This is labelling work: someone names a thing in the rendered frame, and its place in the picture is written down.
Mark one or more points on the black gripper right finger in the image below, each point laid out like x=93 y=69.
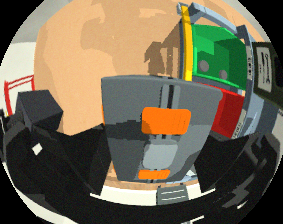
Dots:
x=218 y=155

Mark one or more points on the yellow bar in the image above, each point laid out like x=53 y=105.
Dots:
x=188 y=48

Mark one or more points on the grey round disc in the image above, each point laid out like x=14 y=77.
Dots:
x=203 y=66
x=223 y=74

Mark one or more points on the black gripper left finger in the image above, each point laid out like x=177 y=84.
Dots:
x=87 y=153

